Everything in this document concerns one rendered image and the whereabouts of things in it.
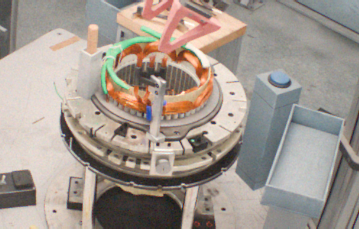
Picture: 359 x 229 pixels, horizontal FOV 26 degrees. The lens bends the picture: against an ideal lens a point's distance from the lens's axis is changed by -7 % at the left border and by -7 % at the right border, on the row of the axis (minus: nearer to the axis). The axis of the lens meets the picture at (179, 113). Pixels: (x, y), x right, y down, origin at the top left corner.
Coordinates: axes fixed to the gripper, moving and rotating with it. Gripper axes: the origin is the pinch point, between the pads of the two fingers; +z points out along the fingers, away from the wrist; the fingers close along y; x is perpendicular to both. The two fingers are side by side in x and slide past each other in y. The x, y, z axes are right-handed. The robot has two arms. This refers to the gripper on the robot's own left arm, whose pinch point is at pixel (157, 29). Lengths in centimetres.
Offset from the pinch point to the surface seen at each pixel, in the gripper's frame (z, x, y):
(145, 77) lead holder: 13.0, 11.8, -13.3
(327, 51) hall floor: 44, 201, -195
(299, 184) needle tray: 15.4, 44.2, -4.7
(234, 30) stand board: 11, 44, -48
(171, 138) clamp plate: 19.9, 21.3, -11.4
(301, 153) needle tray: 14, 47, -13
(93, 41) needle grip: 16.0, 6.4, -24.6
